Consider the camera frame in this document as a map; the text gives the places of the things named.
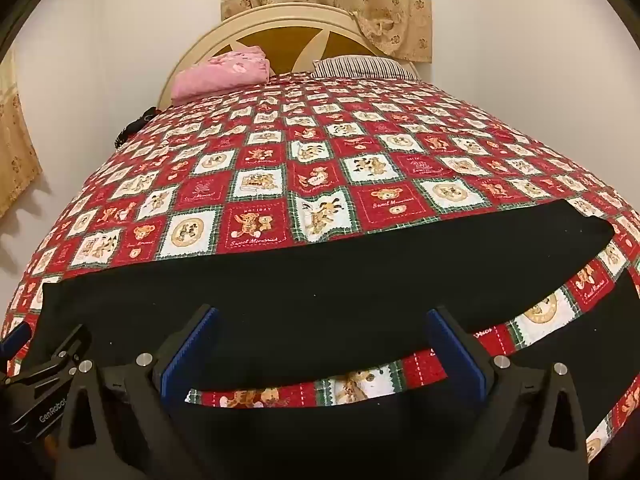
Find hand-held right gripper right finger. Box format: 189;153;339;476
426;304;589;480

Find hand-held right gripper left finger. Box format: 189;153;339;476
55;304;221;480

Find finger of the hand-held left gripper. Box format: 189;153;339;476
0;322;33;360

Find black pants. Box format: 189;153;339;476
31;199;640;480

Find red printed patchwork quilt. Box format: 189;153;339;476
0;71;640;466

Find pink pillow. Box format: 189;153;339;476
171;46;271;102

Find striped pillow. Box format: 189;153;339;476
311;56;420;81

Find cream wooden headboard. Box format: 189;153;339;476
156;2;421;111

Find black cable bundle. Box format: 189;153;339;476
114;107;157;150

